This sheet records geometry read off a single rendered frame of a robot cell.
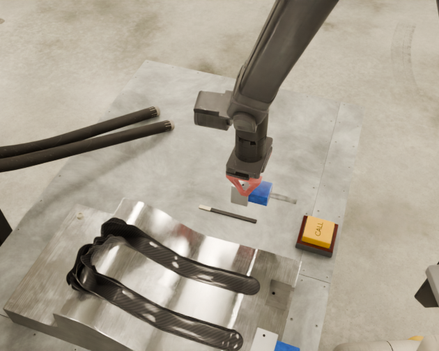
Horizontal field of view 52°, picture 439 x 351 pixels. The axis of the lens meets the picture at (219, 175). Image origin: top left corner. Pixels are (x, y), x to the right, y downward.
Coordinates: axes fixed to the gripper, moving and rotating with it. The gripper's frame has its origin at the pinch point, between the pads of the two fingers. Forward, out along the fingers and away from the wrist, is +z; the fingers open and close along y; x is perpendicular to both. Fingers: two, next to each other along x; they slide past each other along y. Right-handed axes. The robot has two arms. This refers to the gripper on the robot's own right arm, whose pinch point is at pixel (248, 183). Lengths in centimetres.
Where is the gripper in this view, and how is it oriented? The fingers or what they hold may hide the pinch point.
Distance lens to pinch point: 92.3
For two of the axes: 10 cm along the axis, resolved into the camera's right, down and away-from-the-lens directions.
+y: -3.3, 7.1, -6.3
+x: 9.4, 2.4, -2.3
